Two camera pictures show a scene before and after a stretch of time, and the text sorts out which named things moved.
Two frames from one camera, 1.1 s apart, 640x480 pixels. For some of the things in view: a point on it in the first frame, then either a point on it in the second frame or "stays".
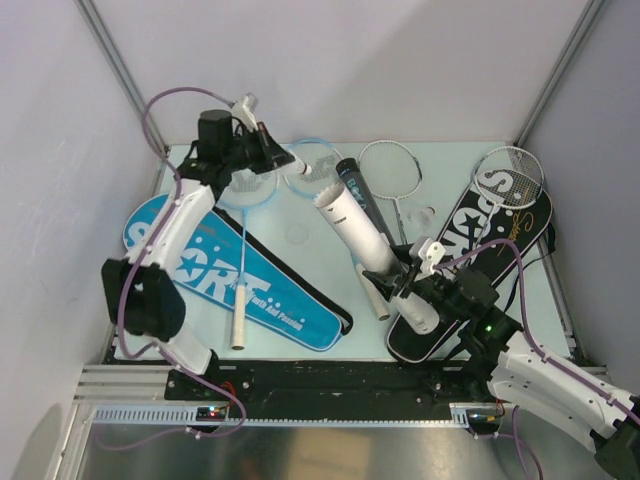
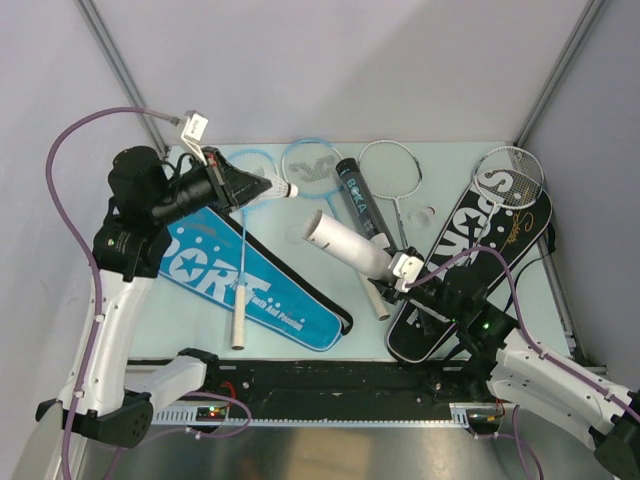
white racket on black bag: (508, 177) stays
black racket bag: (501, 219) stays
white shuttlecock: (299, 166) → (280, 189)
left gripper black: (272, 155) → (232, 188)
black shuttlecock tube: (354, 180) stays
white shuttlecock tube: (336, 204) → (348, 243)
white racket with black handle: (391, 171) stays
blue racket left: (243, 189) stays
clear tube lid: (297, 233) stays
